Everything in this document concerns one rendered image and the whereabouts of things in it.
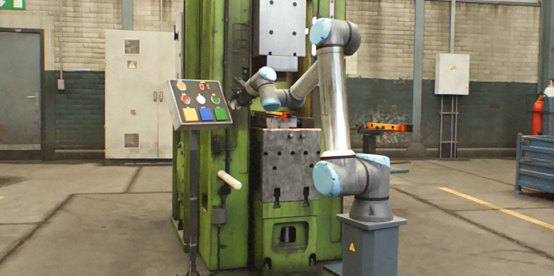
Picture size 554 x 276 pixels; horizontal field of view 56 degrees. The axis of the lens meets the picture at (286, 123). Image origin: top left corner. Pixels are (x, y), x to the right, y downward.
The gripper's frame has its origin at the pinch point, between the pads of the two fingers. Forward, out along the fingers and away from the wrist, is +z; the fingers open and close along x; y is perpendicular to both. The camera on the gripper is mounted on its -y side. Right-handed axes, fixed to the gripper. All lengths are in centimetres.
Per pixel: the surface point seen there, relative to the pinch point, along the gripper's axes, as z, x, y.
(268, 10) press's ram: -20, 36, -54
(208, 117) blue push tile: 10.3, -9.6, 2.9
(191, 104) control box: 11.1, -17.4, -5.3
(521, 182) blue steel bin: 67, 447, 69
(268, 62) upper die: -3.9, 35.9, -26.4
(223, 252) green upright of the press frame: 76, 20, 66
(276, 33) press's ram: -15, 40, -41
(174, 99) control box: 11.2, -26.8, -8.8
